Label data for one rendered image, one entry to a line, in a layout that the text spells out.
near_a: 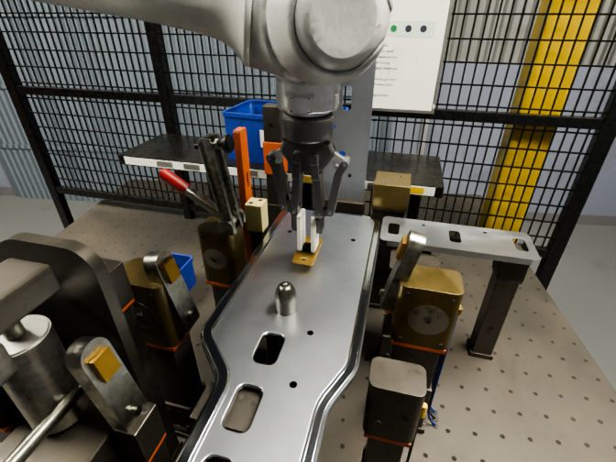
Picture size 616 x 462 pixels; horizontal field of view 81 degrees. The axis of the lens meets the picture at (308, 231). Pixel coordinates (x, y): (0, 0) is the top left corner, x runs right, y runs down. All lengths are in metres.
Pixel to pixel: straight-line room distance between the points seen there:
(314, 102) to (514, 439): 0.70
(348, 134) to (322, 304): 0.40
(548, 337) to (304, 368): 0.74
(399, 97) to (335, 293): 0.65
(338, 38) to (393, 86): 0.78
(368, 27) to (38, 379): 0.45
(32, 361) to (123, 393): 0.09
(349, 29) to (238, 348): 0.39
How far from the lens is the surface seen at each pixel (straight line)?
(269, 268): 0.64
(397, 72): 1.06
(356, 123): 0.81
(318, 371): 0.48
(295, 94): 0.50
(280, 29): 0.30
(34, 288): 0.40
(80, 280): 0.44
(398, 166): 1.01
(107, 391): 0.46
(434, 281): 0.57
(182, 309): 0.56
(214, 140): 0.61
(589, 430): 0.96
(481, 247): 0.77
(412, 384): 0.50
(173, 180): 0.67
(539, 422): 0.92
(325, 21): 0.29
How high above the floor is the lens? 1.39
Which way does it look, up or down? 31 degrees down
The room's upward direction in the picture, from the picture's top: straight up
